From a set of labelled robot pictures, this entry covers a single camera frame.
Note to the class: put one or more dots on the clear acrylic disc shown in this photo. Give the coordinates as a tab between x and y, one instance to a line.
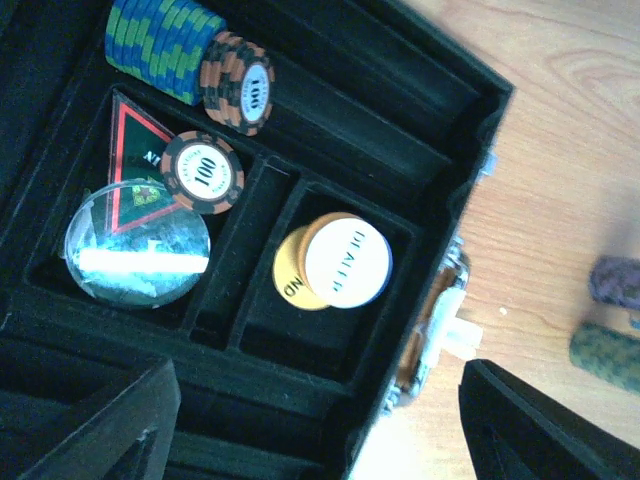
131	245

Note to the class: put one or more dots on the purple big blind button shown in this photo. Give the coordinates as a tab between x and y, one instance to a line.
287	274

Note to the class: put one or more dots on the white dealer button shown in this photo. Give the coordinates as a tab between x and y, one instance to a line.
347	262

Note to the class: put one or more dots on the black poker set case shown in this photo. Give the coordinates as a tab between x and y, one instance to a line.
376	112

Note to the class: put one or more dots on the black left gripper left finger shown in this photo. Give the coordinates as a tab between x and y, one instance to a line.
133	417

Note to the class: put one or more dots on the brown poker chip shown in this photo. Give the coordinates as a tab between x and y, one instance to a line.
202	172

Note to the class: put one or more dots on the brown chips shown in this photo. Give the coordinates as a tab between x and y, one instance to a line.
236	82

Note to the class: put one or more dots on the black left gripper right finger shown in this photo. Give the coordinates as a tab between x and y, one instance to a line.
514	431

